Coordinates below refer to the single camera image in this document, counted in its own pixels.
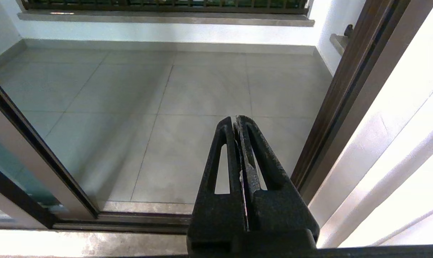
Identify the brown-framed fixed glass panel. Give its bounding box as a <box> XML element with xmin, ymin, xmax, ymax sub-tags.
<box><xmin>0</xmin><ymin>159</ymin><xmax>56</xmax><ymax>230</ymax></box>

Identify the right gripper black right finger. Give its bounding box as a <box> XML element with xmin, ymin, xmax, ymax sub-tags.
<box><xmin>236</xmin><ymin>115</ymin><xmax>320</xmax><ymax>240</ymax></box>

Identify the dark brown door jamb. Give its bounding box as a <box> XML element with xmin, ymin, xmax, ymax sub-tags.
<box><xmin>290</xmin><ymin>0</ymin><xmax>433</xmax><ymax>205</ymax></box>

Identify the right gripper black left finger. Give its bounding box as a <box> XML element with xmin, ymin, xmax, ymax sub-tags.
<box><xmin>187</xmin><ymin>116</ymin><xmax>247</xmax><ymax>248</ymax></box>

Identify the dark metal rail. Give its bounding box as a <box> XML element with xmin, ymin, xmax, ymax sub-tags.
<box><xmin>53</xmin><ymin>211</ymin><xmax>194</xmax><ymax>235</ymax></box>

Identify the white curtain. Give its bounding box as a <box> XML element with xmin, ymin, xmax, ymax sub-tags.
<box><xmin>309</xmin><ymin>0</ymin><xmax>433</xmax><ymax>248</ymax></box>

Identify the brown-framed sliding glass door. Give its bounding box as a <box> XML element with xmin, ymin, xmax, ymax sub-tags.
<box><xmin>0</xmin><ymin>70</ymin><xmax>99</xmax><ymax>220</ymax></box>

